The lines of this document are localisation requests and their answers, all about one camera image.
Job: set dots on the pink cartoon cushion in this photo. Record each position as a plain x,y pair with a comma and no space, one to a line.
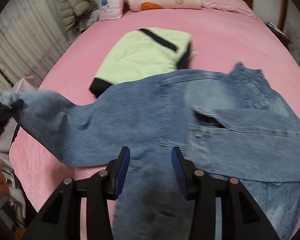
110,10

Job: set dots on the pink bed blanket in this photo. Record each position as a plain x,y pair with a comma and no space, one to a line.
221,39

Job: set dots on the white curtain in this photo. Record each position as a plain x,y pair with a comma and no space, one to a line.
32,40

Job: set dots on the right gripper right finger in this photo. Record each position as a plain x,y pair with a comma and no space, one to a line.
219,204

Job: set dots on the grey green puffer jacket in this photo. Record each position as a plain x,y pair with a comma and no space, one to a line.
71,11

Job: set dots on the folded light green garment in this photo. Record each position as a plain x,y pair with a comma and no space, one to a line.
143,53

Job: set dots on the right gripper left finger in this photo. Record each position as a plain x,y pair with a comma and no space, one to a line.
60,216

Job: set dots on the pink pillow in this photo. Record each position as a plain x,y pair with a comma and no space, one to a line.
236,6

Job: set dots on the dark wooden nightstand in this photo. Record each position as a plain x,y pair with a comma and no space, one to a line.
278,33

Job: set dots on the blue denim jacket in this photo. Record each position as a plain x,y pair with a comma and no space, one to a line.
229,125

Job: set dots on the floral wardrobe doors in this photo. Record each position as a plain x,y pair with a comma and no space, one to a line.
289,24

